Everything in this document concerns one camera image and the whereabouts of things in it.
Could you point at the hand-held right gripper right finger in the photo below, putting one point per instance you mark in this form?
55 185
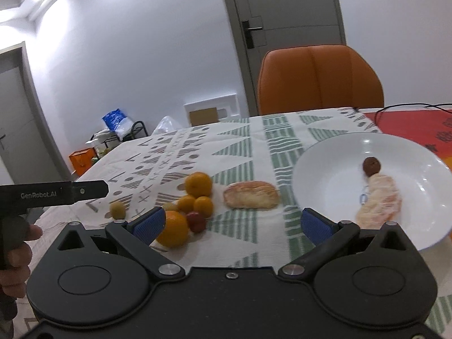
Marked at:
316 226

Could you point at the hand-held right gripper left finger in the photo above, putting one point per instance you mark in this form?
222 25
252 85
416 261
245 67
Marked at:
150 224

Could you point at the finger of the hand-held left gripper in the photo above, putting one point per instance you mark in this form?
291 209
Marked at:
91 190

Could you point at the large orange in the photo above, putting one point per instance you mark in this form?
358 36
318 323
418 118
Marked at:
199 183
175 232

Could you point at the green round fruit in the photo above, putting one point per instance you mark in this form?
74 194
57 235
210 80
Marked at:
118 210
170 206

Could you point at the small orange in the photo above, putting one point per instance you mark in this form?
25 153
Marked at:
186 203
204 206

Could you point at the shiny red jujube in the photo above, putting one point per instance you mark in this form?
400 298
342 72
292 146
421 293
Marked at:
196 221

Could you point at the white plate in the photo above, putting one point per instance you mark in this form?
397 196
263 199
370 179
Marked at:
335 169

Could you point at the wide peeled pomelo piece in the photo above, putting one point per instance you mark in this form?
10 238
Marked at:
250 194

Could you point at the long peeled pomelo segment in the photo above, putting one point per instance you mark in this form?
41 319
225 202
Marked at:
383 197

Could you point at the wrinkled brown jujube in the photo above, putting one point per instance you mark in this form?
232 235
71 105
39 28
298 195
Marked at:
371 166

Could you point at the person's left forearm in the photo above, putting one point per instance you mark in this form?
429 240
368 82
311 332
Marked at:
7 310

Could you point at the person's left hand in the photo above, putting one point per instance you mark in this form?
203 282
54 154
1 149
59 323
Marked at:
17 275

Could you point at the orange box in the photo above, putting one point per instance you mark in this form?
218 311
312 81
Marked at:
81 162

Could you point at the blue plastic bag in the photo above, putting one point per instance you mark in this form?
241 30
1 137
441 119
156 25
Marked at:
114 120

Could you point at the grey side door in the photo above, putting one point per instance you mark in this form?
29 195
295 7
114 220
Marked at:
17 120

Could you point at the black metal rack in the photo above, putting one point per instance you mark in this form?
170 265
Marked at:
142 129

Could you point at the white plastic bag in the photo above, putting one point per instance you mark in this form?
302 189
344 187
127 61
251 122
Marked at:
167 125

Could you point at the green patterned white tablecloth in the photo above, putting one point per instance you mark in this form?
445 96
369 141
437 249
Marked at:
240 141

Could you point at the brown cardboard piece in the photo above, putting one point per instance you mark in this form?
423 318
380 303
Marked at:
204 116

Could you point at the red orange printed tablecloth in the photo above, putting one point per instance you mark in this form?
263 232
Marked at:
416 125

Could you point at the orange leather chair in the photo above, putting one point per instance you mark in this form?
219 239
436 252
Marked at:
317 81

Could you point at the white wall panel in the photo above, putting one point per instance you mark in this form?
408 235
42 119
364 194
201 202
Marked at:
212 100

